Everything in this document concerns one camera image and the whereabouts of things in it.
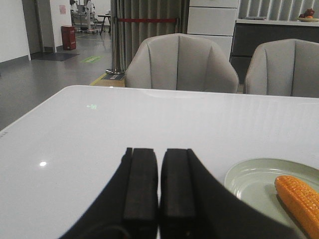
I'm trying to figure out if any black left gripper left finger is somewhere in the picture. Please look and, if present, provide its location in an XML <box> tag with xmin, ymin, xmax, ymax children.
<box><xmin>62</xmin><ymin>148</ymin><xmax>158</xmax><ymax>239</ymax></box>

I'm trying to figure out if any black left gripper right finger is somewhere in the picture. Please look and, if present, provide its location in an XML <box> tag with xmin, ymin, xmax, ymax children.
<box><xmin>159</xmin><ymin>149</ymin><xmax>299</xmax><ymax>239</ymax></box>

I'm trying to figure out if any orange corn cob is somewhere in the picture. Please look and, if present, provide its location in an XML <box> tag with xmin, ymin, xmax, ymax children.
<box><xmin>275</xmin><ymin>175</ymin><xmax>319</xmax><ymax>239</ymax></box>

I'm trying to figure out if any green plate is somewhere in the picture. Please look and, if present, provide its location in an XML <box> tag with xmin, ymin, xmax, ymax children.
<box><xmin>224</xmin><ymin>158</ymin><xmax>319</xmax><ymax>239</ymax></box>

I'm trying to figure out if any grey chair left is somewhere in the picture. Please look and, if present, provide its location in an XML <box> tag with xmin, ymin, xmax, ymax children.
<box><xmin>125</xmin><ymin>33</ymin><xmax>239</xmax><ymax>93</ymax></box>

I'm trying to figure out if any grey chair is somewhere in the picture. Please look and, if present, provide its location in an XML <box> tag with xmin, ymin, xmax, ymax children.
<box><xmin>244</xmin><ymin>39</ymin><xmax>319</xmax><ymax>98</ymax></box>
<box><xmin>125</xmin><ymin>33</ymin><xmax>239</xmax><ymax>93</ymax></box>

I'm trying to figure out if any grey chair right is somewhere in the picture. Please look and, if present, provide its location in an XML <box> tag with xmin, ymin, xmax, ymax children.
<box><xmin>244</xmin><ymin>39</ymin><xmax>319</xmax><ymax>98</ymax></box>

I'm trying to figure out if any dark sideboard counter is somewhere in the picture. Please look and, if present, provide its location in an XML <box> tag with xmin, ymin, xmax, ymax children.
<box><xmin>230</xmin><ymin>20</ymin><xmax>319</xmax><ymax>84</ymax></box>

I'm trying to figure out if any white drawer cabinet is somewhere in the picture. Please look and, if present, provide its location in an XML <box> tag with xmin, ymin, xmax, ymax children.
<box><xmin>187</xmin><ymin>0</ymin><xmax>238</xmax><ymax>59</ymax></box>

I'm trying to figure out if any red trash bin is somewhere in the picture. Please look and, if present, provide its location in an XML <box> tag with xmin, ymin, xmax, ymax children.
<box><xmin>61</xmin><ymin>25</ymin><xmax>76</xmax><ymax>50</ymax></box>

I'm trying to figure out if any red belt barrier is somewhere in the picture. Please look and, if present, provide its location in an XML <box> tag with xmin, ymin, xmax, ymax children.
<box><xmin>118</xmin><ymin>18</ymin><xmax>178</xmax><ymax>23</ymax></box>

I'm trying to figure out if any fruit bowl on counter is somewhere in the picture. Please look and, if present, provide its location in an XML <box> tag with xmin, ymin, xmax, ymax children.
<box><xmin>297</xmin><ymin>8</ymin><xmax>319</xmax><ymax>22</ymax></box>

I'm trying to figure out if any steel barrier post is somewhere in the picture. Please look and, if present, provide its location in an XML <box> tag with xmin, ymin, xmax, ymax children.
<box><xmin>106</xmin><ymin>16</ymin><xmax>124</xmax><ymax>75</ymax></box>

